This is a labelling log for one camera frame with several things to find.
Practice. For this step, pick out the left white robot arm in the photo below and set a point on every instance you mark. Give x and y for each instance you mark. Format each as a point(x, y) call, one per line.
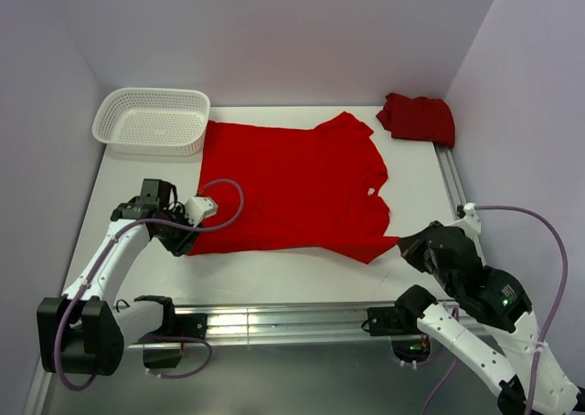
point(79, 332)

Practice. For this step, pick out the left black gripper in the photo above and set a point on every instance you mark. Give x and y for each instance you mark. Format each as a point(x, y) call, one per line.
point(182, 245)

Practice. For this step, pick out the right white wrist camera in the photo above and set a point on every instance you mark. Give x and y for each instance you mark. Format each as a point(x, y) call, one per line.
point(469, 222)

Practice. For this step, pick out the bright red t-shirt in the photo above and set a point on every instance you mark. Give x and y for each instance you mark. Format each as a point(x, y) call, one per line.
point(280, 188)

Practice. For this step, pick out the front aluminium rail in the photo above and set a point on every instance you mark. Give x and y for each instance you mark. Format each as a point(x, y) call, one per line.
point(284, 324)

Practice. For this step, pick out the aluminium rail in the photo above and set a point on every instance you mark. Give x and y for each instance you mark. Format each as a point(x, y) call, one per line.
point(451, 178)
point(284, 324)

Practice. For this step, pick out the right side aluminium rail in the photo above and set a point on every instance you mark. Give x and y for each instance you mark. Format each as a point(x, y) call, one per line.
point(451, 178)

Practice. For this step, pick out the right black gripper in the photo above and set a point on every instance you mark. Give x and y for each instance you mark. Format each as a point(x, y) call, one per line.
point(409, 245)

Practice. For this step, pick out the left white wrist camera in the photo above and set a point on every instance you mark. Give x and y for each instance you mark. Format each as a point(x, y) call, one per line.
point(198, 208)

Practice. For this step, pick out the dark red t-shirt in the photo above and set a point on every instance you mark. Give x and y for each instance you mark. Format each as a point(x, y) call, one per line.
point(418, 119)

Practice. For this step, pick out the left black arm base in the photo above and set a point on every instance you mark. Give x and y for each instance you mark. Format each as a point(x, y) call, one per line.
point(164, 350)

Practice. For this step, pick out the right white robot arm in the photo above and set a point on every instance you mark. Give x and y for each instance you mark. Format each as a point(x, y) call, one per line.
point(522, 373)

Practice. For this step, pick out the white perforated plastic basket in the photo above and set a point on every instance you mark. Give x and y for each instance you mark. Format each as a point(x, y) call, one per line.
point(153, 121)

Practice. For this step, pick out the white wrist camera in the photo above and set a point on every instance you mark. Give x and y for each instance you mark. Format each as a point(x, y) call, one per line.
point(469, 222)
point(198, 208)

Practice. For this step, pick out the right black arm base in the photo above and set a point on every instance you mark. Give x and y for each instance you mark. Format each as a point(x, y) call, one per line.
point(409, 345)

